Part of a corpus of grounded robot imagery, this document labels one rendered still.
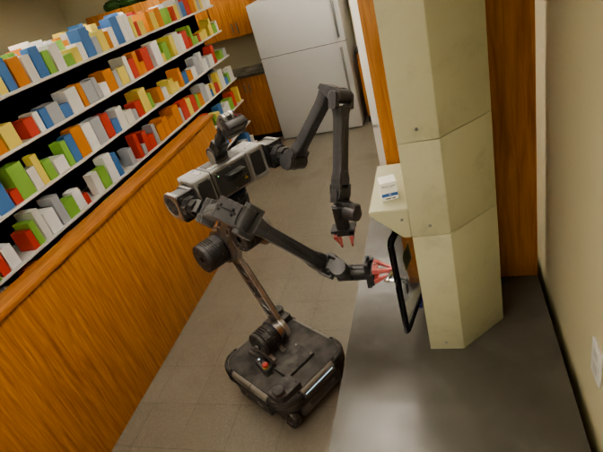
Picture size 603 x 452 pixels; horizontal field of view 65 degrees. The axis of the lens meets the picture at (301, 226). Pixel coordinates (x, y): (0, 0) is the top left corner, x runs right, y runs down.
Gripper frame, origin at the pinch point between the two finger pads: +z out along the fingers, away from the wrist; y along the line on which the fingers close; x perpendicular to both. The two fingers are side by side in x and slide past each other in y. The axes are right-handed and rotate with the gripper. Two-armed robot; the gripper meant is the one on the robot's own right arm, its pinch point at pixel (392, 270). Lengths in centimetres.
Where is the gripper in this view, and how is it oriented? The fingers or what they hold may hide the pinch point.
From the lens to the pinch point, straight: 168.3
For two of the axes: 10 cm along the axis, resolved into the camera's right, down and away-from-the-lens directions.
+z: 9.4, -0.9, -3.2
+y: -2.5, -8.4, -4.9
